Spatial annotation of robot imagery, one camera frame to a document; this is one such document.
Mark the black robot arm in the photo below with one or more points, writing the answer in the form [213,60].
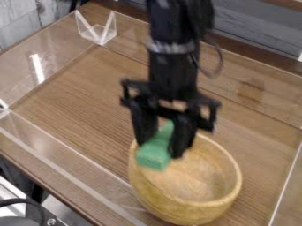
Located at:
[178,25]

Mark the clear acrylic corner bracket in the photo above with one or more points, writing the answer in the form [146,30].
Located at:
[98,34]

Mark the clear acrylic front wall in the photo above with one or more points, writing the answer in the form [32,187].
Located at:
[97,193]

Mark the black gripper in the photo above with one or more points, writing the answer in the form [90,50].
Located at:
[170,96]

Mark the black metal frame bracket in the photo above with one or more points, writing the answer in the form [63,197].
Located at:
[42,215]

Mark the brown wooden bowl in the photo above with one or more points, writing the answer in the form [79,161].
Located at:
[195,189]

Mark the green rectangular block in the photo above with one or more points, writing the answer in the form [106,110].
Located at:
[153,155]

